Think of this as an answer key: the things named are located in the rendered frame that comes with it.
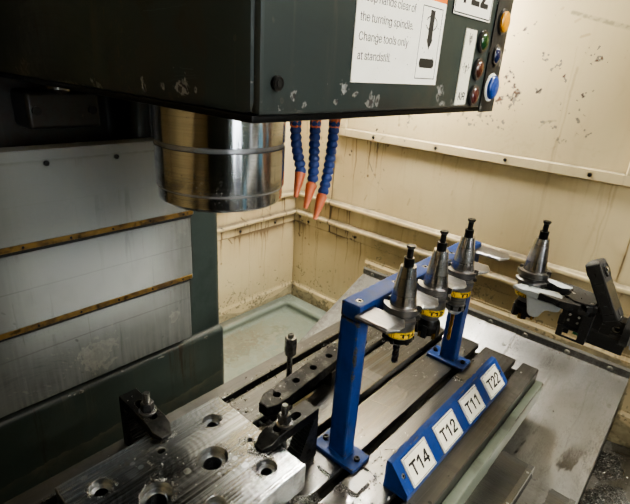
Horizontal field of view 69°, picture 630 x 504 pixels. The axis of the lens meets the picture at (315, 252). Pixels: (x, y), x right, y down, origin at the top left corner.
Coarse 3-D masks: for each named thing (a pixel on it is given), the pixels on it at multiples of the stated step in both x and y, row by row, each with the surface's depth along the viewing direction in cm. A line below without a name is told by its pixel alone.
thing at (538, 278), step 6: (522, 264) 95; (522, 270) 92; (516, 276) 94; (522, 276) 93; (528, 276) 91; (534, 276) 91; (540, 276) 90; (546, 276) 91; (522, 282) 92; (528, 282) 92; (534, 282) 91; (540, 282) 91; (546, 282) 93
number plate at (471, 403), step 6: (474, 384) 101; (468, 390) 99; (474, 390) 100; (462, 396) 97; (468, 396) 98; (474, 396) 99; (480, 396) 100; (462, 402) 96; (468, 402) 97; (474, 402) 98; (480, 402) 99; (462, 408) 95; (468, 408) 96; (474, 408) 97; (480, 408) 99; (468, 414) 95; (474, 414) 97; (468, 420) 95
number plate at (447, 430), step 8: (448, 416) 91; (440, 424) 89; (448, 424) 90; (456, 424) 92; (440, 432) 88; (448, 432) 90; (456, 432) 91; (440, 440) 87; (448, 440) 89; (448, 448) 88
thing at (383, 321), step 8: (368, 312) 74; (376, 312) 74; (384, 312) 75; (360, 320) 72; (368, 320) 72; (376, 320) 72; (384, 320) 72; (392, 320) 72; (400, 320) 73; (376, 328) 71; (384, 328) 70; (392, 328) 70; (400, 328) 71
